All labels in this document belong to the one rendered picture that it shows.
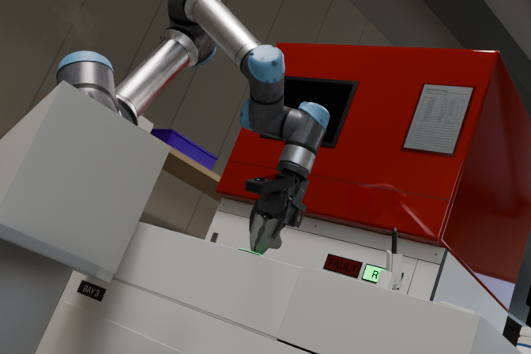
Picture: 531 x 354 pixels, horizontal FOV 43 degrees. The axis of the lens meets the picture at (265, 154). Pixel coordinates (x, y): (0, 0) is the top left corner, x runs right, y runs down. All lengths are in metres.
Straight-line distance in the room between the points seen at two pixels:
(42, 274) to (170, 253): 0.36
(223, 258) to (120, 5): 2.67
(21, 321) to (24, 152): 0.29
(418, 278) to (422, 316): 0.72
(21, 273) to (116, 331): 0.36
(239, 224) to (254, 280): 0.90
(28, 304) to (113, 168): 0.29
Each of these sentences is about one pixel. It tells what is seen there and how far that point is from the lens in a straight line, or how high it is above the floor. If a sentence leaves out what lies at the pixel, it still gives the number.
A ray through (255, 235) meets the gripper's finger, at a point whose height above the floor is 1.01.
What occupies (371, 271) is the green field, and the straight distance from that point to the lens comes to 1.96.
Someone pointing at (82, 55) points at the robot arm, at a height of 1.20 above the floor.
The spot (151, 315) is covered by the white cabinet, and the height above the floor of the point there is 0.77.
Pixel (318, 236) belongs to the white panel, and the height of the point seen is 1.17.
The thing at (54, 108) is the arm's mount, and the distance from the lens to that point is 1.25.
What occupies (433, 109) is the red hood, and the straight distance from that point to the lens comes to 2.04.
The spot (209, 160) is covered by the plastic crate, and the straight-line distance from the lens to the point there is 3.55.
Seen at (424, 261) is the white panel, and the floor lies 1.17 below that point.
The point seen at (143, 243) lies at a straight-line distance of 1.58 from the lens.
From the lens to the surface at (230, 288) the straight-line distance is 1.39.
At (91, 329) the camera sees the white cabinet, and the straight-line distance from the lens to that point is 1.60.
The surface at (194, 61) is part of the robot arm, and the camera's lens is 1.76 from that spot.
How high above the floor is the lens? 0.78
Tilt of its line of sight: 16 degrees up
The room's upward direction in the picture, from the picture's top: 22 degrees clockwise
